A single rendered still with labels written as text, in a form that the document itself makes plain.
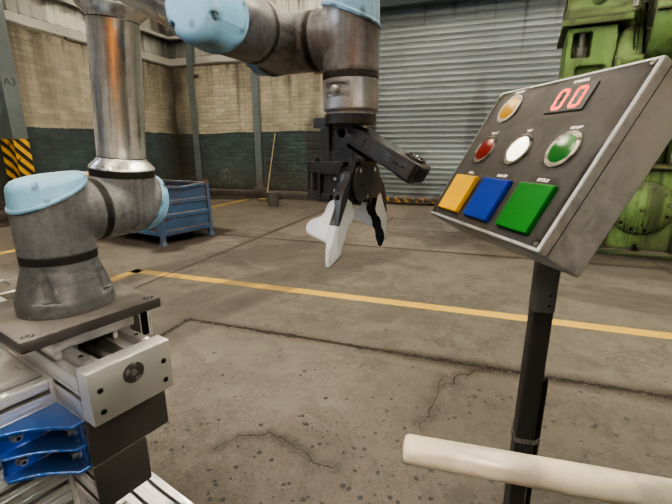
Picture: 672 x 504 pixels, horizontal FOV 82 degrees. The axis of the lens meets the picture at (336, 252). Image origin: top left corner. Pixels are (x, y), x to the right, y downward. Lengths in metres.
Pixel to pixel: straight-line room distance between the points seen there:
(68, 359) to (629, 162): 0.86
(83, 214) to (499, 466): 0.78
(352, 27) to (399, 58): 7.86
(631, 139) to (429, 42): 7.82
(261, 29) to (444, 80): 7.74
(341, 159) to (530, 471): 0.53
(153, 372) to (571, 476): 0.66
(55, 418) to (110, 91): 0.55
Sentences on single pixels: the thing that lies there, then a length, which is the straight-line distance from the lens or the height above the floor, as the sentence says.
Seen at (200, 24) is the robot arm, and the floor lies 1.21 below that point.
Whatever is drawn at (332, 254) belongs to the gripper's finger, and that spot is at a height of 0.96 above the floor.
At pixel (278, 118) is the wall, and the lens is 9.13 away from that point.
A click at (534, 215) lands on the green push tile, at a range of 0.60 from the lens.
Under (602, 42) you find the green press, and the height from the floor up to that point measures 2.13.
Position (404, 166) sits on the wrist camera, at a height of 1.07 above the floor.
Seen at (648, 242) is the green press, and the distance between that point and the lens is 5.21.
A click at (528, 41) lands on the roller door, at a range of 8.34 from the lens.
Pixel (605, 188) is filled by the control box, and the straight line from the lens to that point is 0.61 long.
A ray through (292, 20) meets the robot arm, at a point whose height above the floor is 1.25.
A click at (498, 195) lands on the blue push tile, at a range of 0.68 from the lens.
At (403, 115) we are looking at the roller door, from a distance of 8.22.
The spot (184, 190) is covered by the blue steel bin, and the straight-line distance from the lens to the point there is 5.12.
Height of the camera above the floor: 1.09
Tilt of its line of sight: 15 degrees down
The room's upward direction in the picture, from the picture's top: straight up
